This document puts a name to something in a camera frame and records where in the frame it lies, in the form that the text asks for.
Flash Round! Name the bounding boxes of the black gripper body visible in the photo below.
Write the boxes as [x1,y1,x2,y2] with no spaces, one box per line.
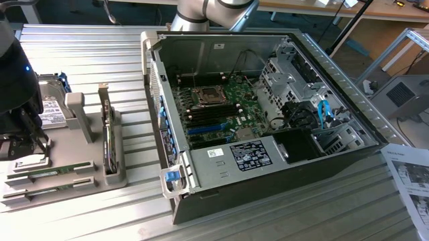
[0,37,45,135]

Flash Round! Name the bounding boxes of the green RAM stick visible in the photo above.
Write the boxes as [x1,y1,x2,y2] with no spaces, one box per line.
[6,164,94,179]
[1,181,94,199]

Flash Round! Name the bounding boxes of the black RAM slot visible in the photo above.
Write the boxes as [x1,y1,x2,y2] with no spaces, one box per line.
[188,105,237,116]
[177,76,227,88]
[188,109,240,121]
[187,101,236,113]
[176,73,224,84]
[189,113,241,125]

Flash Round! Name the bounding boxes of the silver CPU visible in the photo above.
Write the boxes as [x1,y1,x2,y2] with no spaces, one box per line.
[18,153,46,167]

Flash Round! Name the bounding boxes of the grey parts rack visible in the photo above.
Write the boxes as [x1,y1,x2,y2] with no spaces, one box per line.
[0,91,128,207]

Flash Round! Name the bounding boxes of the hard disk with blue caddy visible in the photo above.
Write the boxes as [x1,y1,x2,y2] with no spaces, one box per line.
[34,72,76,130]

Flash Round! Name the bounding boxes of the graphics card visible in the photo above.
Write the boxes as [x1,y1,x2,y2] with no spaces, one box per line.
[97,82,121,175]

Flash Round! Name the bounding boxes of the grey table leg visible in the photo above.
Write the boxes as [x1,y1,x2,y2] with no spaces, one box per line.
[18,0,44,25]

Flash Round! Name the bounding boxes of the blue expansion slot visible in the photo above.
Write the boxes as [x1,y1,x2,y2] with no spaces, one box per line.
[185,122,225,136]

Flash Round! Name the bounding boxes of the black expansion slot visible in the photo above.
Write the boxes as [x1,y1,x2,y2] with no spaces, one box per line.
[189,138,236,149]

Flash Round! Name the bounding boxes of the CPU socket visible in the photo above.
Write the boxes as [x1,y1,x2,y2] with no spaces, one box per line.
[189,84,229,109]

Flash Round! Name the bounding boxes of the grey power supply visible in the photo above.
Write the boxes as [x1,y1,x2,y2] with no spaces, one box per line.
[181,136,286,192]

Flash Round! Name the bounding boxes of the silver chipset heatsink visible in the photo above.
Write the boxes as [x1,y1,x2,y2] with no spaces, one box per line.
[235,129,256,142]

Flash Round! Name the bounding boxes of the green motherboard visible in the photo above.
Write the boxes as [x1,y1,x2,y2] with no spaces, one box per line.
[169,72,270,149]

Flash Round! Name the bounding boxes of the open black PC case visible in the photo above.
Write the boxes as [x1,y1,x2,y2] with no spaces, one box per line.
[139,30,390,225]

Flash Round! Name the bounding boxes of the metal disk bay cage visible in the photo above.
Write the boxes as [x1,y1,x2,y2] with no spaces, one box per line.
[256,57,332,128]

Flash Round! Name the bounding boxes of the black fan shroud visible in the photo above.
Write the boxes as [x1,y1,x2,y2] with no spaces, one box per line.
[271,127,324,164]

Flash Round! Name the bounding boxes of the white power strip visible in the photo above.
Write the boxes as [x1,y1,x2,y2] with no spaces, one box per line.
[360,78,379,96]

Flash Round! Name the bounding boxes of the black tripod leg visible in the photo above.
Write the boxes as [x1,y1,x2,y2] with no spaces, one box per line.
[328,0,372,58]

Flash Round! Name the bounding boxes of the grey computer box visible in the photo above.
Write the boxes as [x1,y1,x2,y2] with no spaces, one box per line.
[368,73,429,122]

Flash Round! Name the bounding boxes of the wooden desk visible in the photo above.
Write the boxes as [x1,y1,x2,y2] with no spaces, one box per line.
[256,0,429,76]

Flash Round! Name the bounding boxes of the printed paper sheet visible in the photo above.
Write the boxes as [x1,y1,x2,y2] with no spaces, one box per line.
[379,143,429,232]

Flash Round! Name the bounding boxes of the grey hanging cable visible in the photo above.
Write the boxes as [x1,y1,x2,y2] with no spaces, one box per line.
[100,0,121,26]

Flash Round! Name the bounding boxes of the black wire loop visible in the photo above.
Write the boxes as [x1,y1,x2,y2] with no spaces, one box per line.
[233,49,259,76]

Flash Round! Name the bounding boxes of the black power wire bundle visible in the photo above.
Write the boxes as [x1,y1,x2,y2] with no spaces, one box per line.
[268,104,319,132]

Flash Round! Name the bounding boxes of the blue disk wire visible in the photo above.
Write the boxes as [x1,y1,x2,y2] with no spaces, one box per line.
[315,98,336,131]

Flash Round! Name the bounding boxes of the aluminium frame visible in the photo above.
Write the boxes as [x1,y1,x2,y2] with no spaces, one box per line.
[354,27,429,86]

